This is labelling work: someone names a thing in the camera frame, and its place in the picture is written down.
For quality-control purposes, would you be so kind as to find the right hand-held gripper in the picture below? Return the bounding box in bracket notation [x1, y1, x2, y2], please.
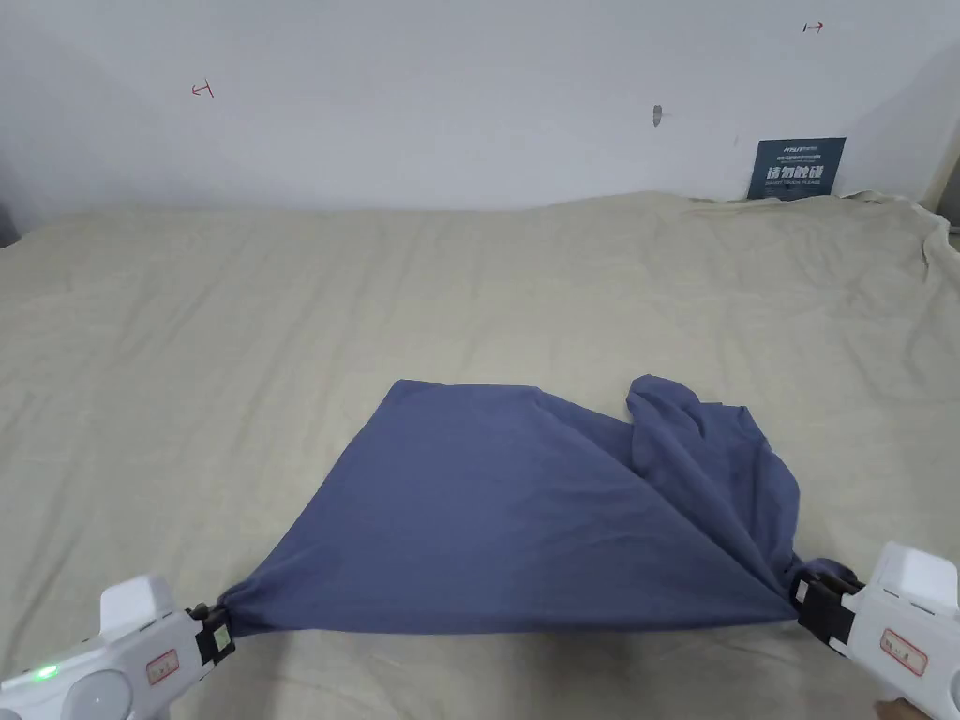
[792, 540, 960, 720]

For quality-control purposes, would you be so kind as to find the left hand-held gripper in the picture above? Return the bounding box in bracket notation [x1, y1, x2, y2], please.
[0, 575, 237, 720]

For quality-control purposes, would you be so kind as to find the dark blue shirt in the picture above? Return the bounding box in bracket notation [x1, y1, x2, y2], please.
[217, 377, 835, 639]

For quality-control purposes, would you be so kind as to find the bed with beige sheet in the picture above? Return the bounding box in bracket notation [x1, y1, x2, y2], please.
[0, 188, 960, 720]

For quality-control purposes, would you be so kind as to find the dark blue wall sign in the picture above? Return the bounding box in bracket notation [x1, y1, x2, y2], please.
[746, 137, 848, 203]

